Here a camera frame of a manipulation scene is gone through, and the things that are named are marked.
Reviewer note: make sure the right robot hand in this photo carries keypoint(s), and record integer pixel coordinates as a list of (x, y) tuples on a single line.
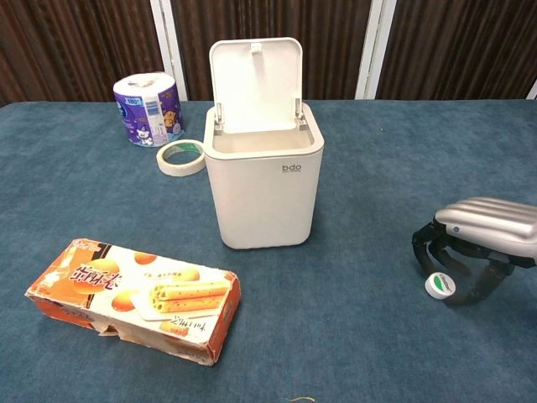
[(482, 239)]

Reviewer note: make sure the small white bottle cap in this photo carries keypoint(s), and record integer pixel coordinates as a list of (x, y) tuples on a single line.
[(440, 285)]

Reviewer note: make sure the orange egg roll snack box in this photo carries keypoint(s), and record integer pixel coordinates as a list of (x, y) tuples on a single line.
[(134, 298)]

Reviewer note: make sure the blue table mat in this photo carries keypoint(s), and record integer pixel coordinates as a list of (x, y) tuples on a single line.
[(268, 252)]

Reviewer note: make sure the white plastic box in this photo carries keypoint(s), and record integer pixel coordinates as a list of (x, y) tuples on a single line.
[(262, 147)]

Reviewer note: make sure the wrapped toilet paper roll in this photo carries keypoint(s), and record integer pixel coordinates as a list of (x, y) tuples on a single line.
[(149, 110)]

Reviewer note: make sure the white partition post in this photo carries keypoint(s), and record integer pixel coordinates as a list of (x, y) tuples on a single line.
[(168, 48), (532, 90), (375, 48)]

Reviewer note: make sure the beige masking tape roll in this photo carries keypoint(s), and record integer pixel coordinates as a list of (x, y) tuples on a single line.
[(181, 157)]

